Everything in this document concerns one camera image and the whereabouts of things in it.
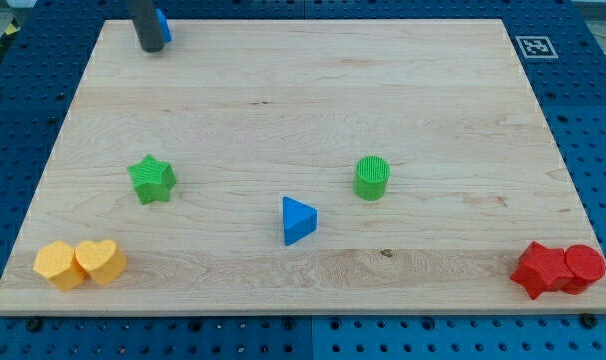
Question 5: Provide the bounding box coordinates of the blue triangle block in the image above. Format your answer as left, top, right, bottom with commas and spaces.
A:
282, 197, 318, 246

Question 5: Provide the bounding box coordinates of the blue cube block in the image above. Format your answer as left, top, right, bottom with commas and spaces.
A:
155, 8, 172, 43

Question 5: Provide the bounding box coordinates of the light wooden board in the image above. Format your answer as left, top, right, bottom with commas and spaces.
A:
0, 19, 606, 317

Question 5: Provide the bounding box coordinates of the green cylinder block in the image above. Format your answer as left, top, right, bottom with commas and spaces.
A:
353, 155, 391, 201

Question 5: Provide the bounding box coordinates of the green star block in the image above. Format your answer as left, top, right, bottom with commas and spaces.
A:
127, 154, 177, 205

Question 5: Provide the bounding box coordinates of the yellow heart block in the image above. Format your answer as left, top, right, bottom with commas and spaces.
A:
75, 239, 128, 285

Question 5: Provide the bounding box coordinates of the dark grey robot pusher rod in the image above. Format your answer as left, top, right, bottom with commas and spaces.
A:
126, 0, 165, 53

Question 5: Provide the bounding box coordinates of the red star block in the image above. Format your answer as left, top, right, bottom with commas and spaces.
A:
510, 241, 574, 300

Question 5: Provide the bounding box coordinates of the yellow hexagon block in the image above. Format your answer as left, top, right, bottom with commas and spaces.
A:
33, 241, 87, 292

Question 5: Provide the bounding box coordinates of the white fiducial marker tag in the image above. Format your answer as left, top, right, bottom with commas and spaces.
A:
515, 35, 558, 59

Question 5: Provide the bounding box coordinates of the red cylinder block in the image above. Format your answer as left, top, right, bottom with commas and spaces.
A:
561, 245, 606, 295

